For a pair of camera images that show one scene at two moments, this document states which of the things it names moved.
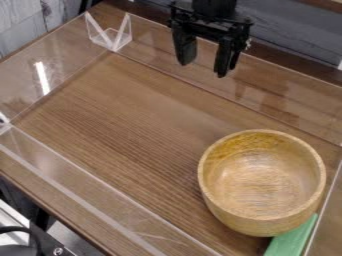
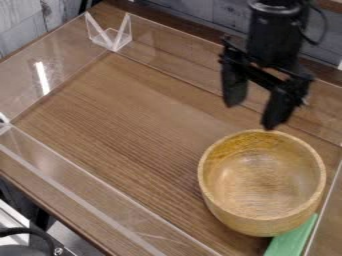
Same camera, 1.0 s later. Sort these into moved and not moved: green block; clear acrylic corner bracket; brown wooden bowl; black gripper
Moved: black gripper
Not moved: clear acrylic corner bracket; brown wooden bowl; green block
